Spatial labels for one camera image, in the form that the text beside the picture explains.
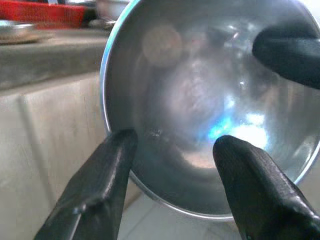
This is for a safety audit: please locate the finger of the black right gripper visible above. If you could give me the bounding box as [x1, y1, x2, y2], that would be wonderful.
[251, 19, 320, 90]

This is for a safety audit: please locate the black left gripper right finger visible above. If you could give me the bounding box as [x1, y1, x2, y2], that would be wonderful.
[212, 134, 320, 240]

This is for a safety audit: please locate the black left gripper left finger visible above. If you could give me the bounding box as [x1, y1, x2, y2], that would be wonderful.
[33, 128, 139, 240]

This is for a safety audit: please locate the deep steel bowl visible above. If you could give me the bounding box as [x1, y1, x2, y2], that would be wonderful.
[99, 0, 320, 222]

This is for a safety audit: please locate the shallow steel plate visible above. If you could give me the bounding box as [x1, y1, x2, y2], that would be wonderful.
[0, 19, 42, 44]

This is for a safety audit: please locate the large aluminium pot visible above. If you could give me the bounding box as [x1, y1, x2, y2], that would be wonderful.
[95, 0, 131, 22]

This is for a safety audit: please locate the red plastic bottle basket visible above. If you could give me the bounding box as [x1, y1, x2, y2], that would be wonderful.
[0, 0, 88, 29]

